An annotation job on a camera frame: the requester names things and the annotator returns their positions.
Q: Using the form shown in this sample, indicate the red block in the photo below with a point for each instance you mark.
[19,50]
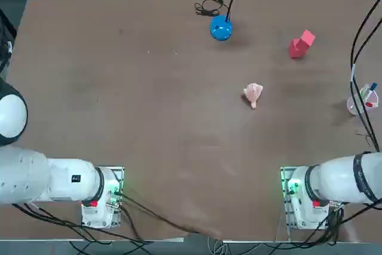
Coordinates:
[297,50]

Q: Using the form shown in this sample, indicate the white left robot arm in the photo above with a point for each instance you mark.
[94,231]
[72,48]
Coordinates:
[35,177]

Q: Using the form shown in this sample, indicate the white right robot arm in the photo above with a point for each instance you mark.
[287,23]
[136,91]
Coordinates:
[337,177]

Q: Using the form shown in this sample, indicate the pink plush toy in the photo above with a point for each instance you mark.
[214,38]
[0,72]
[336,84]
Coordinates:
[253,92]

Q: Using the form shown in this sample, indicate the blue desk lamp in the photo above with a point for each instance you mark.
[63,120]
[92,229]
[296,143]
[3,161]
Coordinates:
[221,29]

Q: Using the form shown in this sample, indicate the clear plastic cup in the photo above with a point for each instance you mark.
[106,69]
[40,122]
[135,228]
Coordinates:
[352,104]

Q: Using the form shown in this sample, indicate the green marker pen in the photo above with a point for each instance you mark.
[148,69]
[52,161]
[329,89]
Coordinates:
[364,95]

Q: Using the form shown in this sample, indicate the blue-capped marker pen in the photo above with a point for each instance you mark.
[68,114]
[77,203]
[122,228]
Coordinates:
[373,86]

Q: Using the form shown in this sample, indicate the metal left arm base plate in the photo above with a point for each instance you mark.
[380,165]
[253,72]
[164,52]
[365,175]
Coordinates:
[119,174]

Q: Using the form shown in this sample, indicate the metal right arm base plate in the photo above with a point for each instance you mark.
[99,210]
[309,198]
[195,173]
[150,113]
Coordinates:
[284,177]

